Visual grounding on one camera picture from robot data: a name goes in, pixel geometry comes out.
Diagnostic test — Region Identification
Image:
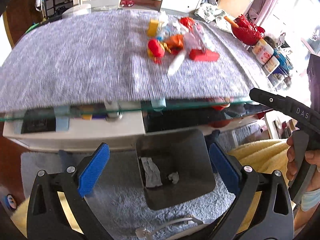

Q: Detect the red rectangular box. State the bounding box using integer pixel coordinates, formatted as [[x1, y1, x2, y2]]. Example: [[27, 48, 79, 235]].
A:
[[189, 49, 220, 62]]

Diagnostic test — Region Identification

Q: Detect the white plastic tube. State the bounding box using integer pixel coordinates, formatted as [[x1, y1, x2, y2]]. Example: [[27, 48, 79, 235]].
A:
[[168, 50, 187, 76]]

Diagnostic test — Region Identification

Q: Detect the orange paper wrapper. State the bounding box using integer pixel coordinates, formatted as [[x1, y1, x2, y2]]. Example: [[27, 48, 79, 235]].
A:
[[164, 34, 184, 55]]

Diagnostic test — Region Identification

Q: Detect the red foil wrapper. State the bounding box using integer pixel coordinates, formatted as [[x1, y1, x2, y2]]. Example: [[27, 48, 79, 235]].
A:
[[179, 17, 195, 31]]

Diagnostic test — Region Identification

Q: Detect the yellow plastic block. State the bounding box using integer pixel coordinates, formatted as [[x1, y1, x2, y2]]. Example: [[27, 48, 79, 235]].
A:
[[147, 19, 159, 37]]

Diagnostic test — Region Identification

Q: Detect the white plastic bag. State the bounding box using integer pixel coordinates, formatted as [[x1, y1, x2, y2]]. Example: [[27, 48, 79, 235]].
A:
[[156, 11, 183, 42]]

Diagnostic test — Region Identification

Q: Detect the dark grey trash bin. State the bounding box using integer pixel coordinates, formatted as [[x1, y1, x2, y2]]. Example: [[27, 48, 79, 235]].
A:
[[136, 129, 215, 210]]

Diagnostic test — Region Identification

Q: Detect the person's right hand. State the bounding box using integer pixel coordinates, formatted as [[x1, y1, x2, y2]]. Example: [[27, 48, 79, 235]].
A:
[[286, 135, 320, 193]]

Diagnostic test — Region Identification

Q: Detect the yellow fluffy cushion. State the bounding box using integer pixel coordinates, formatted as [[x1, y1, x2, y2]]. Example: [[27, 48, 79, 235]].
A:
[[227, 139, 297, 210]]

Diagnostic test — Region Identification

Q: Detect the grey fluffy rug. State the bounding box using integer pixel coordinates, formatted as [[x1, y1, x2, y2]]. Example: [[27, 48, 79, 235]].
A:
[[20, 123, 261, 240]]

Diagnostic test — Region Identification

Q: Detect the red plastic basket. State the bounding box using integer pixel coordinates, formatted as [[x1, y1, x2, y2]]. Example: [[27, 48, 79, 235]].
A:
[[231, 15, 265, 46]]

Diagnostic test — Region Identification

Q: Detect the glass coffee table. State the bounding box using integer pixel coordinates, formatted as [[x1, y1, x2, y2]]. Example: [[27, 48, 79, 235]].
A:
[[1, 98, 269, 152]]

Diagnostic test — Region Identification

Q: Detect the orange stick in basket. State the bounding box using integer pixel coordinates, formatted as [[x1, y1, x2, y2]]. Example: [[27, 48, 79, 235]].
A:
[[224, 16, 239, 28]]

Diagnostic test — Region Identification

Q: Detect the floral cloth pile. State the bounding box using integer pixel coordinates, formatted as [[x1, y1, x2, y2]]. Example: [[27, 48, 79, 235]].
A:
[[194, 3, 234, 33]]

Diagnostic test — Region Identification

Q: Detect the grey woven table mat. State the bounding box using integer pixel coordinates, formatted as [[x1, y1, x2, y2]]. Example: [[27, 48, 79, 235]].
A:
[[1, 10, 260, 112]]

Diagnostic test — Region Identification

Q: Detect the white round stool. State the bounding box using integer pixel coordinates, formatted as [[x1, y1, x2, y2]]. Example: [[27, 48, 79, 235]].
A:
[[62, 4, 92, 18]]

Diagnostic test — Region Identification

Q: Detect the white charger cable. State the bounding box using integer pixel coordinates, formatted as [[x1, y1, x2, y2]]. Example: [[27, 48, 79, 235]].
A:
[[134, 216, 216, 239]]

